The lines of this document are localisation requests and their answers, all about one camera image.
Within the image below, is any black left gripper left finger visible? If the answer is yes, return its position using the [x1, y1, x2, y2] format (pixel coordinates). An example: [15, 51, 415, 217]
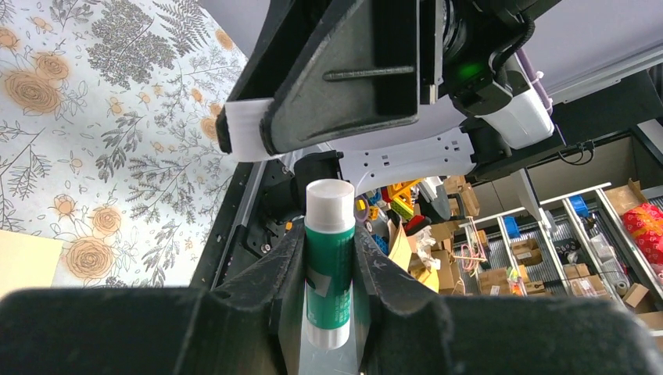
[1, 225, 305, 374]

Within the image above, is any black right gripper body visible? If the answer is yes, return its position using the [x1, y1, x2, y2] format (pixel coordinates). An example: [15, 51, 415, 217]
[418, 1, 557, 104]

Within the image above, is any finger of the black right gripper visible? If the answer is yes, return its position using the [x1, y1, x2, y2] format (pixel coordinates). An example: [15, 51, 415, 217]
[260, 1, 420, 154]
[216, 1, 363, 154]

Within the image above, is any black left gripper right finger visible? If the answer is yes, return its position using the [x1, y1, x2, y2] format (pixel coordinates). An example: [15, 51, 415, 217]
[353, 227, 662, 374]

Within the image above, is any white green glue stick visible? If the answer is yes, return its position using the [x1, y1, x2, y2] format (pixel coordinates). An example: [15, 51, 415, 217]
[304, 179, 356, 350]

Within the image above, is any cream envelope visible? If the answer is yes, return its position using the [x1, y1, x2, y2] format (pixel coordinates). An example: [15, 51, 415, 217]
[1, 230, 63, 298]

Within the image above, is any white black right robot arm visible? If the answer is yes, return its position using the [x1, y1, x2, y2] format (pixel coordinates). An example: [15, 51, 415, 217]
[215, 1, 564, 207]

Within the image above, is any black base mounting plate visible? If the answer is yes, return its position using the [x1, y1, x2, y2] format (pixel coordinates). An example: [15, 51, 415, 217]
[190, 159, 301, 290]

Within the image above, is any floral patterned table mat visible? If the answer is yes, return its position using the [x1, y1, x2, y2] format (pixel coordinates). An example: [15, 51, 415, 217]
[1, 0, 246, 288]

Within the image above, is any storage shelf with boxes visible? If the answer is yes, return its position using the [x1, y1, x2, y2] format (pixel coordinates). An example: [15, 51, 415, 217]
[357, 176, 663, 332]

